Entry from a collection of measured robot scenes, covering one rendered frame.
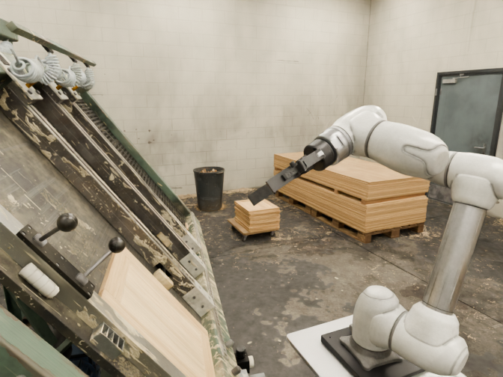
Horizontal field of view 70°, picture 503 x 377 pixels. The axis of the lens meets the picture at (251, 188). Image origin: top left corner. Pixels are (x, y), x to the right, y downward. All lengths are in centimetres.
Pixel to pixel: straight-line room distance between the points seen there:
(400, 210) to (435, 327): 364
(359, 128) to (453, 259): 64
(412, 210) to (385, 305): 373
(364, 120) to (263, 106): 612
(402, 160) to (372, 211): 375
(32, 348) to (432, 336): 115
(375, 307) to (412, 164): 72
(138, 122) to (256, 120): 218
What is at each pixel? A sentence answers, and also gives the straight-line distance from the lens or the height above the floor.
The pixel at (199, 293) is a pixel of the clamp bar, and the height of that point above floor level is 99.
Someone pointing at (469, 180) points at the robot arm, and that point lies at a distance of 139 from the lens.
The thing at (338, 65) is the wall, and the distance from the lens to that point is 794.
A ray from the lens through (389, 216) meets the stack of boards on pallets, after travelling 484.
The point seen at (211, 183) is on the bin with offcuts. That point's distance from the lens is 561.
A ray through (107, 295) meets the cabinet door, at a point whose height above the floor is 127.
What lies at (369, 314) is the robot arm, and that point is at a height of 98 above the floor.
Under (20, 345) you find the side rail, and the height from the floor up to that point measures 140.
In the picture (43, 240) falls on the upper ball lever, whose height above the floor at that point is 147.
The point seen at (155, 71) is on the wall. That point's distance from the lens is 644.
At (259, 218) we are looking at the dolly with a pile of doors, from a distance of 449.
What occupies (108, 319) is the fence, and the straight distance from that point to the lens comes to 90.
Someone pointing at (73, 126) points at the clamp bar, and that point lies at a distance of 169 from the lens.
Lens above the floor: 176
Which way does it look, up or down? 14 degrees down
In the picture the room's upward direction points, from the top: straight up
